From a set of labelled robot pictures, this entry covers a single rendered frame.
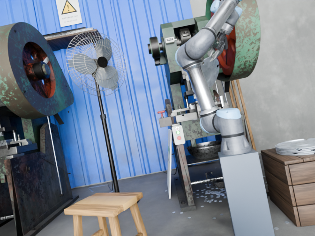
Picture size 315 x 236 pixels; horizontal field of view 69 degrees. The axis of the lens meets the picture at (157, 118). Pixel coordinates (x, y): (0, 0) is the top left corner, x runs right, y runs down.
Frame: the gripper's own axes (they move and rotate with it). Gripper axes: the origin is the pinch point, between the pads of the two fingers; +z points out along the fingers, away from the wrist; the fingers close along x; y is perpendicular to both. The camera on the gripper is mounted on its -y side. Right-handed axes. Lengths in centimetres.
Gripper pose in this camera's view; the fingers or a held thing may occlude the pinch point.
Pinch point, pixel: (210, 59)
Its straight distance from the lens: 167.5
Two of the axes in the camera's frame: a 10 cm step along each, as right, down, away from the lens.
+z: -4.1, 8.1, 4.3
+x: 6.7, 5.8, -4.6
